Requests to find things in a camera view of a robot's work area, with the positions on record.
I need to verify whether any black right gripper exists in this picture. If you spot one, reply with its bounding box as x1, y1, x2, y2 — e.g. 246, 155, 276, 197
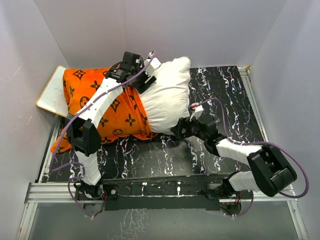
171, 112, 207, 142

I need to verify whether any white pillow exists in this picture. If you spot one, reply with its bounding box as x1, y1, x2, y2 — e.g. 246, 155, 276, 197
139, 56, 191, 135

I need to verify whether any orange patterned plush pillowcase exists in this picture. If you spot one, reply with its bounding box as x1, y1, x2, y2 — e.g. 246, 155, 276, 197
49, 65, 159, 154

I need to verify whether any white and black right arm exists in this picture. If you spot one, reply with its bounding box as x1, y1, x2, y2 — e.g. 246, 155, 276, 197
170, 117, 298, 199

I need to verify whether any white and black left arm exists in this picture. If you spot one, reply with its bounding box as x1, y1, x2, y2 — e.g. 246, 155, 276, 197
61, 51, 156, 200

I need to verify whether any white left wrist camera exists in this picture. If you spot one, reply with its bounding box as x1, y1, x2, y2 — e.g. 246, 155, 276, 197
144, 51, 161, 77

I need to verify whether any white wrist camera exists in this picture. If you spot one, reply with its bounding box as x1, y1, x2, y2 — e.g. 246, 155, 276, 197
189, 102, 204, 121
144, 51, 161, 77

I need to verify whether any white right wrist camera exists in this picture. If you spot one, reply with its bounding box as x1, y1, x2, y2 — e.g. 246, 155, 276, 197
189, 102, 204, 121

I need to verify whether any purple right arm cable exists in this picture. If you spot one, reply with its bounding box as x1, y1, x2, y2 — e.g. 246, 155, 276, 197
197, 97, 310, 217

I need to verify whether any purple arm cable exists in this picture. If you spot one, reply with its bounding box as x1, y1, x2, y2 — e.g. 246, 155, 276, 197
197, 97, 310, 217
49, 49, 157, 218

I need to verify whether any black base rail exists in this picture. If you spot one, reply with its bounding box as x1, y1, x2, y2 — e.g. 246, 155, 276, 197
74, 174, 251, 212

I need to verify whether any white board with wooden frame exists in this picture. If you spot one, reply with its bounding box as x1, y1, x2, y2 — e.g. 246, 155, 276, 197
36, 65, 68, 117

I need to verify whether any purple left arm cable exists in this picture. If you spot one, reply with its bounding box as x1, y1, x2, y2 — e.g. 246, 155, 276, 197
49, 49, 157, 218

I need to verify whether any aluminium frame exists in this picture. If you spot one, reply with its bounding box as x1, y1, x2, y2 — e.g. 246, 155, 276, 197
17, 65, 310, 240

